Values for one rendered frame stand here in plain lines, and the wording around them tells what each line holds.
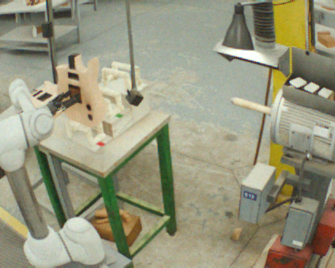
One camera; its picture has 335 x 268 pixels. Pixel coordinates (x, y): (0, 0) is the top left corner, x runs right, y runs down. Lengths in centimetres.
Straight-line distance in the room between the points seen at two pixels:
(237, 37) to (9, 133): 93
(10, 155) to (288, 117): 110
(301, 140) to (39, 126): 101
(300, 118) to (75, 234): 104
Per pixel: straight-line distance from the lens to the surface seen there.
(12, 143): 146
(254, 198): 173
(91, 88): 213
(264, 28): 179
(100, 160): 223
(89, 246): 183
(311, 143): 176
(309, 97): 172
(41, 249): 178
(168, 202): 282
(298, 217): 192
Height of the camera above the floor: 221
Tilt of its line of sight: 33 degrees down
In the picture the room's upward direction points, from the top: 5 degrees counter-clockwise
